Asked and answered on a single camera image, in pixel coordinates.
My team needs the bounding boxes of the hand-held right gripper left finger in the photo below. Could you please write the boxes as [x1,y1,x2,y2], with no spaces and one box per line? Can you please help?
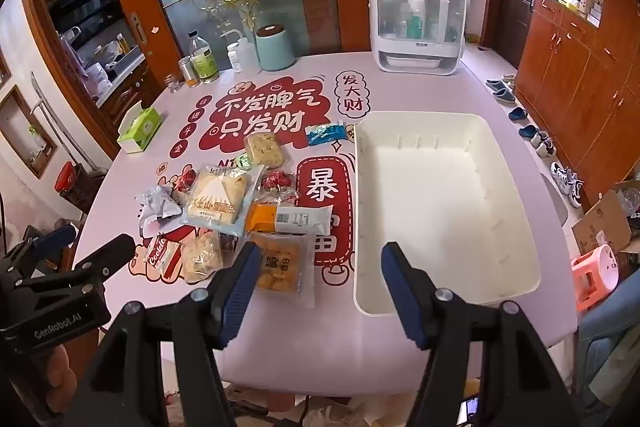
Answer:
[70,241,266,427]

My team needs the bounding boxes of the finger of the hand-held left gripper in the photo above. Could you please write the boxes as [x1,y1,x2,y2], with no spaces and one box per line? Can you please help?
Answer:
[10,225,77,268]
[72,233,137,280]

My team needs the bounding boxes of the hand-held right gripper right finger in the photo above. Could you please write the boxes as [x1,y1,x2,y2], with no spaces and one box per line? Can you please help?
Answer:
[381,242,576,427]

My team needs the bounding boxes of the yellow nugget snack packet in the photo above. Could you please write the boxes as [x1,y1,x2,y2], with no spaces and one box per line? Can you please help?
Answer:
[247,232,316,308]

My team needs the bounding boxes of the clear puffed snack packet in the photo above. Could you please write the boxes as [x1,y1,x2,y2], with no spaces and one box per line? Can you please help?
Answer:
[179,231,224,284]

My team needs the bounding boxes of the red white cookie packet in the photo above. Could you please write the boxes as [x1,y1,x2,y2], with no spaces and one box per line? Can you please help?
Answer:
[145,234,182,269]

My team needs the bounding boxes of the grey white snack packet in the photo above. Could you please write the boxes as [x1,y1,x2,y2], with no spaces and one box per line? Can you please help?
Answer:
[134,185,181,233]

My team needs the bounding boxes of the orange and white snack packet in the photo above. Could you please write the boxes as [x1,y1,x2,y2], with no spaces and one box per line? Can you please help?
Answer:
[245,202,335,237]

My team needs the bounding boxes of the large layered cake packet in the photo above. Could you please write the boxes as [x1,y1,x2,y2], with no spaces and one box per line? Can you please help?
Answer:
[181,163,263,238]

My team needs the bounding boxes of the white plastic bin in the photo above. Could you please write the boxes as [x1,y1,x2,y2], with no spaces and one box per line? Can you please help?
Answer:
[353,110,544,318]

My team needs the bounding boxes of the small red snack packet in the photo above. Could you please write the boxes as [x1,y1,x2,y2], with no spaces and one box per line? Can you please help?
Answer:
[257,171,298,202]
[172,169,201,192]

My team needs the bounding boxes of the square cracker packet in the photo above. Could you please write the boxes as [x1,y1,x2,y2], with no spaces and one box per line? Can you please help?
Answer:
[243,132,288,168]

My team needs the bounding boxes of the blue snack packet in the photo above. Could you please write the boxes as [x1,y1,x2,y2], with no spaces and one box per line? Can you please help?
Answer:
[306,121,348,146]

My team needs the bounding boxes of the person's left hand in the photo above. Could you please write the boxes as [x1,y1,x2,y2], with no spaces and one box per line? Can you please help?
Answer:
[42,344,77,408]

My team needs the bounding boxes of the green tissue box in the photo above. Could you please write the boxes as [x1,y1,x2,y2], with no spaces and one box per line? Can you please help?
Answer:
[117,102,165,154]

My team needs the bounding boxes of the pink plastic stool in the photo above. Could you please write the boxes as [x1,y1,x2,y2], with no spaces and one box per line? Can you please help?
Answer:
[571,244,621,310]

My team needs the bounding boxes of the small metal jar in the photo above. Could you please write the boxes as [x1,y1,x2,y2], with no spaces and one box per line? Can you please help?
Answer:
[178,56,197,88]

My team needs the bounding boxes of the pair of grey sneakers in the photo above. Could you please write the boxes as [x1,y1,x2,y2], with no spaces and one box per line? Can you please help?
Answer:
[550,162,585,208]

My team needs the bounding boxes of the white sneaker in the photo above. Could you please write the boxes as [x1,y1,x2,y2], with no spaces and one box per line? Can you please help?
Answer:
[531,132,557,158]

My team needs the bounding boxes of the blue chair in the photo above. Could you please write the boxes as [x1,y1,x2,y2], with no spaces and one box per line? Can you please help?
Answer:
[575,297,640,408]

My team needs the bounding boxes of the cardboard box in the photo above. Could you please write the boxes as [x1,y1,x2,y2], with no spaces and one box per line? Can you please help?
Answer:
[572,189,633,255]

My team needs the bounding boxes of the pair of blue slippers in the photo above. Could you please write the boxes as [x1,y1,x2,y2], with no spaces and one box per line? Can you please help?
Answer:
[485,79,516,102]

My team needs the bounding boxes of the white pill bottle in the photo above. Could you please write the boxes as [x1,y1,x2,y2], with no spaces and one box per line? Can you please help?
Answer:
[226,43,244,74]

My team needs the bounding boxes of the white squeeze bottle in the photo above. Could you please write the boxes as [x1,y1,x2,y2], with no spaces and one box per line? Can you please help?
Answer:
[220,29,260,70]

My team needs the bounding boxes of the teal canister with brown lid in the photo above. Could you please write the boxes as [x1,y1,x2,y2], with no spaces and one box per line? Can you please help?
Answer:
[255,24,297,72]

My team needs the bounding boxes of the white countertop sterilizer cabinet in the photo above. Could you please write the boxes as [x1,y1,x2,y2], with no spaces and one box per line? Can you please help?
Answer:
[363,0,473,74]

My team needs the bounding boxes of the wooden cabinet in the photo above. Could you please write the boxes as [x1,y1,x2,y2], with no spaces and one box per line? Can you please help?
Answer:
[515,0,640,208]

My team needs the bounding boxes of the white bottle in cabinet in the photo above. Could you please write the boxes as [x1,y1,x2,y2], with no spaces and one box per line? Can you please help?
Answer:
[406,0,427,38]

